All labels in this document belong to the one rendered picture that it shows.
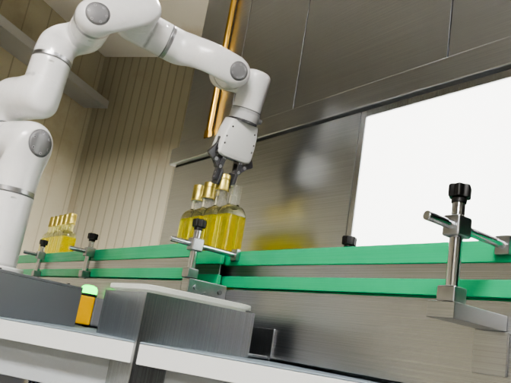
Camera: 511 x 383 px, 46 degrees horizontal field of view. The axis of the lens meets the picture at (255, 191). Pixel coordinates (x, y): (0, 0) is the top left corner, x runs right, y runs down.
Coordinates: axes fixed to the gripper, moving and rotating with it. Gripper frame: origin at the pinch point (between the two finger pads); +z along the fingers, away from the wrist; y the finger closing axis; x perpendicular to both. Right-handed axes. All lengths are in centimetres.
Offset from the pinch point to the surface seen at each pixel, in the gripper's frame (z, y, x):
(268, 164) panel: -7.4, -12.1, -0.9
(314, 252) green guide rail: 9.2, 3.4, 47.4
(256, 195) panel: 1.5, -12.1, -1.9
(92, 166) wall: 13, -69, -330
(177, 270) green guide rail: 22.8, 13.4, 16.8
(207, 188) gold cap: 3.8, 1.6, -4.0
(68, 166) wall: 19, -53, -332
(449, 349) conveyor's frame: 15, 5, 82
